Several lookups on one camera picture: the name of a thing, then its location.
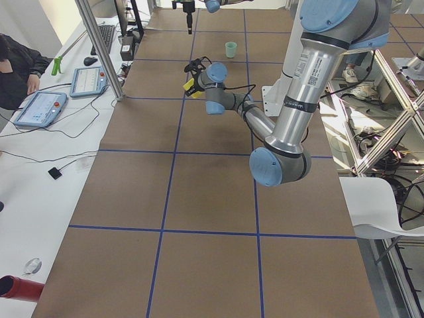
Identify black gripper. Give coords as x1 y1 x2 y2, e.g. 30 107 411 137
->
184 58 206 91

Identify yellow plastic cup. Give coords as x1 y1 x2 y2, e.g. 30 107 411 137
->
183 78 204 99

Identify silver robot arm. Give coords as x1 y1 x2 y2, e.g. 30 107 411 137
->
184 1 392 187
203 0 252 13

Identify mint green plastic cup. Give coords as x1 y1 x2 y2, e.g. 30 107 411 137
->
225 42 237 58

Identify black power adapter box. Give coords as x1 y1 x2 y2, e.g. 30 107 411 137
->
120 35 134 61

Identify black computer keyboard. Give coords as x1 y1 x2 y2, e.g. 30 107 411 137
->
98 25 115 53

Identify far blue teach pendant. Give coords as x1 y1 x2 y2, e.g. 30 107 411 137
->
70 66 108 98

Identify blue teach pendant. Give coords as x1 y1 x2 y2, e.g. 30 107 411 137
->
13 91 68 128
70 66 108 98

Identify black computer mouse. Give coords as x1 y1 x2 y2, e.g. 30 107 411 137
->
83 56 97 66

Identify green plastic clamp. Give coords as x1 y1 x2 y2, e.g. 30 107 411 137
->
51 56 63 76

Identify near blue teach pendant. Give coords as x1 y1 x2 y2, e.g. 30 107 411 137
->
13 91 68 128

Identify blue tape grid lines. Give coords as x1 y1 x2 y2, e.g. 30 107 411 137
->
68 8 424 318

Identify person in black jacket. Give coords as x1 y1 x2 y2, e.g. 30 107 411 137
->
1 34 52 110

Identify small black square device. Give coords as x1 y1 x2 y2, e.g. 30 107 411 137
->
48 167 62 180

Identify white plastic chair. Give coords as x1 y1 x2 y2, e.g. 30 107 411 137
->
339 177 423 240

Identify red cylinder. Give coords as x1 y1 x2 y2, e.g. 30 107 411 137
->
1 276 44 302

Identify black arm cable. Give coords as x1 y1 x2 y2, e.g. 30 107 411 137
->
198 56 258 103

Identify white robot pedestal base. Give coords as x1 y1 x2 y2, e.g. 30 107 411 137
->
261 85 284 117

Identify aluminium frame post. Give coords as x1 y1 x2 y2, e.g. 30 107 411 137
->
75 0 125 101

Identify aluminium frame rack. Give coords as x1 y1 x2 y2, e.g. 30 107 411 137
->
322 43 423 317

